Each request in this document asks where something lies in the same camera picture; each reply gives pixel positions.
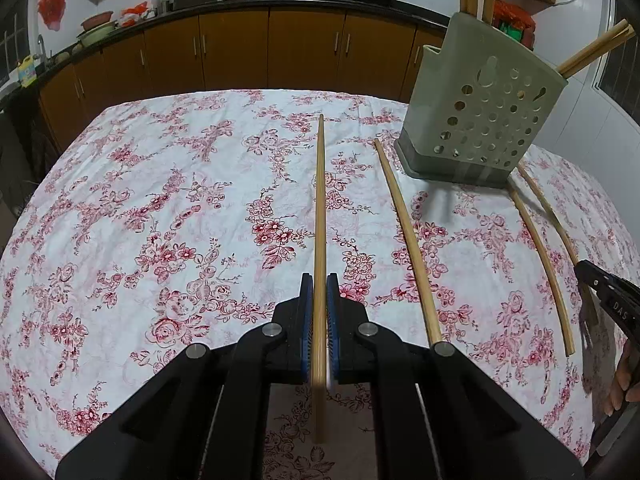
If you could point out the green perforated utensil holder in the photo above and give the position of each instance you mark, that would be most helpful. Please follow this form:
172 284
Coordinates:
480 110

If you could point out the red plastic bag on wall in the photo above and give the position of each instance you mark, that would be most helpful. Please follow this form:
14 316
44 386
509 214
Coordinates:
52 5

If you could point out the black kitchen countertop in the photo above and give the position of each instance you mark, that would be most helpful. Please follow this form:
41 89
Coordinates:
200 6

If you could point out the metal faucet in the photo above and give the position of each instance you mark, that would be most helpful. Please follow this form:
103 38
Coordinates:
42 47

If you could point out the red basin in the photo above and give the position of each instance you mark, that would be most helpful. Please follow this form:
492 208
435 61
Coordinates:
97 21

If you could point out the wooden lower kitchen cabinets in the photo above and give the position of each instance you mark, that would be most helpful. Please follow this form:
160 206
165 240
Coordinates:
240 55

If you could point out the person's right hand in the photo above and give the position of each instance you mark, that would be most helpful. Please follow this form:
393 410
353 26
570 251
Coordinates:
622 380

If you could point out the yellow detergent bottle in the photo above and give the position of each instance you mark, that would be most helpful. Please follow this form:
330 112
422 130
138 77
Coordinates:
26 72

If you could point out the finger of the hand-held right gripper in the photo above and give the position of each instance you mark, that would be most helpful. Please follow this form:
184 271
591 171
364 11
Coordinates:
590 276

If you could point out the red and white plastic bag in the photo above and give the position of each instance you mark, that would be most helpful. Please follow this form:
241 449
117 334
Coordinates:
136 14

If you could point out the barred window with small panes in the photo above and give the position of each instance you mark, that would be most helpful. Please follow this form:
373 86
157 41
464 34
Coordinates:
9 45

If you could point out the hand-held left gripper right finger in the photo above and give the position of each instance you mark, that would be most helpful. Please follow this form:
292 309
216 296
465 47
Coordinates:
400 390

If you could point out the green box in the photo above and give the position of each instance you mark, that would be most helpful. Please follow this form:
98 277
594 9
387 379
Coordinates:
515 31

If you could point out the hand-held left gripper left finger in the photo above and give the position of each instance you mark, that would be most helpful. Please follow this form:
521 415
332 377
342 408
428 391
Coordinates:
240 390

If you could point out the barred window with white frame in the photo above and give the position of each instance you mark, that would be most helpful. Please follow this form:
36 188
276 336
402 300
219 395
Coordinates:
620 65

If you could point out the red plastic bag over bottles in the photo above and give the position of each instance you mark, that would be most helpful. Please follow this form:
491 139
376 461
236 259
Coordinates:
515 11

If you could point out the green basin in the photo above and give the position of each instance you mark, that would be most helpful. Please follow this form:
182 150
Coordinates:
97 35

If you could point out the pink floral tablecloth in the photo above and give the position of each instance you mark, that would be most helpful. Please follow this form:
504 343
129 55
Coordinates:
175 200

